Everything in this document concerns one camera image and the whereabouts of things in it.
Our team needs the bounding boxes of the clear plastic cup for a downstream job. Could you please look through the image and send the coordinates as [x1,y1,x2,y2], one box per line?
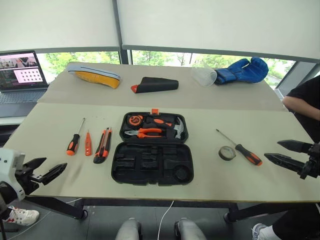
[190,66,218,88]

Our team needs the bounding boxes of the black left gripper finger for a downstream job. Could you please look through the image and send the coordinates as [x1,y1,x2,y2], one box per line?
[39,162,68,186]
[22,157,48,174]

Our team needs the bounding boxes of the black table leg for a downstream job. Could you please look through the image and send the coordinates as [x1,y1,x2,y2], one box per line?
[223,202,296,224]
[24,195,89,221]

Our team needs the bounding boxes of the grey window frame post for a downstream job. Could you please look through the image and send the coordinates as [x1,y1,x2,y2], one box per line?
[111,0,134,66]

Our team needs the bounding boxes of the person's black trouser leg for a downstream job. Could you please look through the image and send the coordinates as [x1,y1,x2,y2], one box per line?
[271,203,320,240]

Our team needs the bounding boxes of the black orange utility knife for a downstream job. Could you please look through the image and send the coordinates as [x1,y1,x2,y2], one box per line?
[93,126,113,165]

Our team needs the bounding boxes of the black pouch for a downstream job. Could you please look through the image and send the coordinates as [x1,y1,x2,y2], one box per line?
[134,76,180,95]

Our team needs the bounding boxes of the white cable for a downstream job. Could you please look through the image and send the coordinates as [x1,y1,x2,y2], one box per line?
[157,199,175,240]

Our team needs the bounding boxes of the orange handled pliers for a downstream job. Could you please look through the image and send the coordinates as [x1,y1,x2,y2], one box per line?
[124,127,164,139]

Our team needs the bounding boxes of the short orange black screwdriver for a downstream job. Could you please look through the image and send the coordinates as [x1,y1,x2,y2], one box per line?
[66,117,86,157]

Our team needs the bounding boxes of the blue boxing glove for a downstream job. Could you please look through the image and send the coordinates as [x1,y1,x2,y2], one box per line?
[214,56,270,86]

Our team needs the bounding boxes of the white roller blind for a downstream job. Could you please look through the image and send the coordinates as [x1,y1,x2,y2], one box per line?
[0,0,121,53]
[116,0,320,63]

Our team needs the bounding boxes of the orange test pen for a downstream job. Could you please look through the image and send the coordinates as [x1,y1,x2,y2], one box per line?
[84,128,93,157]

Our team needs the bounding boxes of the white red sneaker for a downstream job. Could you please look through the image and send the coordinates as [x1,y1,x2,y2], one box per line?
[1,206,41,227]

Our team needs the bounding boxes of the claw hammer black orange handle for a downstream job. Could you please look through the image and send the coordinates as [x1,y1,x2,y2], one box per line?
[144,115,186,141]

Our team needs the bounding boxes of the grey laptop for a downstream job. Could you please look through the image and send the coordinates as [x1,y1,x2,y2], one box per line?
[0,50,50,119]

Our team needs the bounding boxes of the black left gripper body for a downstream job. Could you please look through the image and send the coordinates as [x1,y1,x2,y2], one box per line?
[14,161,42,196]

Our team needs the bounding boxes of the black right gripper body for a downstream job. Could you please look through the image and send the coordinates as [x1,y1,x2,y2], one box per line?
[299,141,320,181]

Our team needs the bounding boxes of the long orange black screwdriver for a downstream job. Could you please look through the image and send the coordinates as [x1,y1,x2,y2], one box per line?
[215,128,264,167]

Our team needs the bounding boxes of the orange black tape measure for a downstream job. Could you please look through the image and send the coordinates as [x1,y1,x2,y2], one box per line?
[126,114,143,126]

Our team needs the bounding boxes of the black tool case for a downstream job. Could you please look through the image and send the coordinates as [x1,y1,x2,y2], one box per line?
[110,107,195,186]

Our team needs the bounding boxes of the person's black shirt torso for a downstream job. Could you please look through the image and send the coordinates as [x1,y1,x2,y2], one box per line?
[285,75,320,144]

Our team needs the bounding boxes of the grey rounded shape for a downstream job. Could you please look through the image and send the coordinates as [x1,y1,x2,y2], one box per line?
[174,217,209,240]
[114,217,141,240]

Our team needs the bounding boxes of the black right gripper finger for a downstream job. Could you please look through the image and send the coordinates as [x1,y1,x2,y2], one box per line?
[276,139,314,154]
[263,152,307,176]

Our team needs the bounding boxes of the grey yellow curved object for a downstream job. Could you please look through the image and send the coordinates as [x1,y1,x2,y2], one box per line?
[66,61,123,90]

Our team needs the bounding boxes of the black electrical tape roll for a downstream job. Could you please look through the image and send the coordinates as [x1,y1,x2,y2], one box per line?
[218,145,237,162]

